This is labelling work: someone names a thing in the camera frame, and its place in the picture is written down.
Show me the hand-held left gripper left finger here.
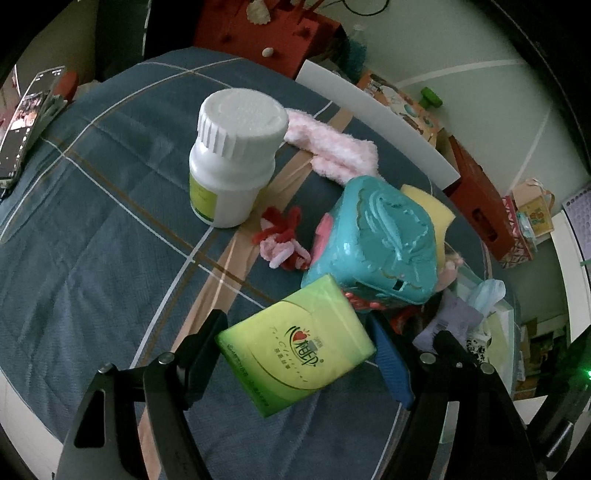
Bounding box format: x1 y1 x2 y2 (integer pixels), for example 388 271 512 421
55 309 229 480

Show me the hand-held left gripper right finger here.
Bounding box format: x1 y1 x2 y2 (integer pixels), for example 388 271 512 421
367 314 539 480

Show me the red soft item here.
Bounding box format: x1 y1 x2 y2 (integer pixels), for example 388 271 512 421
390 307 419 333

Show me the light purple cloth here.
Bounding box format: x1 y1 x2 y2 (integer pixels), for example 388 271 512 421
412 293 483 354

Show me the leopard print scrunchie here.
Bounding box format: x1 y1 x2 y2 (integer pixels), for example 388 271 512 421
464 335 492 365

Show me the green tissue packet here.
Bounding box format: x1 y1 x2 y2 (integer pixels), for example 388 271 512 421
215 273 377 418

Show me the light blue face mask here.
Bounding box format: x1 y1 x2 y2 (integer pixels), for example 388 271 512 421
466 278 506 310

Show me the red and pink chenille bundle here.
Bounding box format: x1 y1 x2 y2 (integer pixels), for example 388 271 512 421
252 205 314 271

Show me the yellow sponge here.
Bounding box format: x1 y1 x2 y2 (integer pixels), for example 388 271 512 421
399 184 455 273

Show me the teal plastic toy box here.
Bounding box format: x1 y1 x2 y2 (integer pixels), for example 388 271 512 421
301 175 451 315

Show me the white shelf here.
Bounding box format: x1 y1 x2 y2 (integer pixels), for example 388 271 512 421
549 203 591 333

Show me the patterned gift bag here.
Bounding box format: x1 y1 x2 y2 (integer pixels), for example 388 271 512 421
499 194 539 271

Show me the white pill bottle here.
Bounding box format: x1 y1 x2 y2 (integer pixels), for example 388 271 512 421
188 89 290 228

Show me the purple perforated basket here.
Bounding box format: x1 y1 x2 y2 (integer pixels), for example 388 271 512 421
561 185 591 264

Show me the red cardboard box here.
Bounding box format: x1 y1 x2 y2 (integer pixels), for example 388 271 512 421
445 136 520 259

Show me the white chair back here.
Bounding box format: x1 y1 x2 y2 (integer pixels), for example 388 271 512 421
295 59 461 188

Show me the colourful picture board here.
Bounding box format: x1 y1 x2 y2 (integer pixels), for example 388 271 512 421
358 69 446 148

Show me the clear plastic case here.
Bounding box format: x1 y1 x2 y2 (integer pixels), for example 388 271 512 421
0 65 68 185

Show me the teal fluffy duster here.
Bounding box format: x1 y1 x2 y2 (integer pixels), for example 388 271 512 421
344 28 370 81

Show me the red wooden cabinet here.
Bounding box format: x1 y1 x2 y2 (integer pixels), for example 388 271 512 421
193 0 319 79

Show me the dark red bag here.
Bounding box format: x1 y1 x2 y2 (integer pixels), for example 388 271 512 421
300 11 347 75

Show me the yellow box with handle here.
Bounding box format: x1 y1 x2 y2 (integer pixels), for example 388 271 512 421
512 178 557 236

